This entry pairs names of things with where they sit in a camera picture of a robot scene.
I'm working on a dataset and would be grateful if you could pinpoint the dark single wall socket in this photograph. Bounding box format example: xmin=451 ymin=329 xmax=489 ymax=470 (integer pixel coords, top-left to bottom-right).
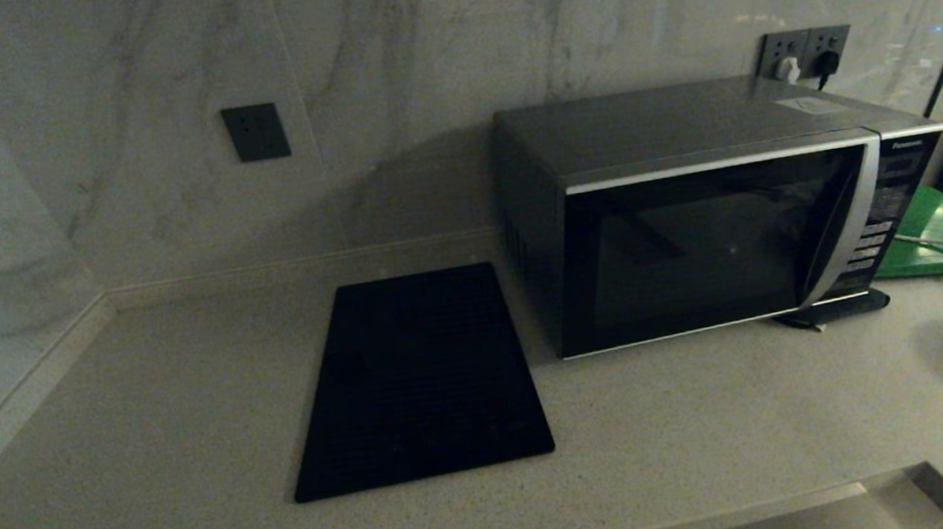
xmin=220 ymin=101 xmax=292 ymax=165

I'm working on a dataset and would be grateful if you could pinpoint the silver black microwave oven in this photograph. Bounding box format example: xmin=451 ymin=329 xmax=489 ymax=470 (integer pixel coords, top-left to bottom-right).
xmin=489 ymin=54 xmax=943 ymax=367

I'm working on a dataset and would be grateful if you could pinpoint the black induction cooktop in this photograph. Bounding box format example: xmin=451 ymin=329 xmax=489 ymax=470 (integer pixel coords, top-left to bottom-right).
xmin=271 ymin=257 xmax=559 ymax=504

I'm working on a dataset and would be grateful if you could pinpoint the dark double wall socket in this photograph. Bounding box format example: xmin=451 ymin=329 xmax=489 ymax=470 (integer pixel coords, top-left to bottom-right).
xmin=753 ymin=23 xmax=857 ymax=86

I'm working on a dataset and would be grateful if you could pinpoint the black power plug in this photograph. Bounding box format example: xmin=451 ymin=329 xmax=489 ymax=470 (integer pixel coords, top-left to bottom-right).
xmin=810 ymin=48 xmax=845 ymax=91

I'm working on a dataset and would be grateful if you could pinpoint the black glass microwave door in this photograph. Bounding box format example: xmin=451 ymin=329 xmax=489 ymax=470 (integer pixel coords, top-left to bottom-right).
xmin=544 ymin=136 xmax=903 ymax=359

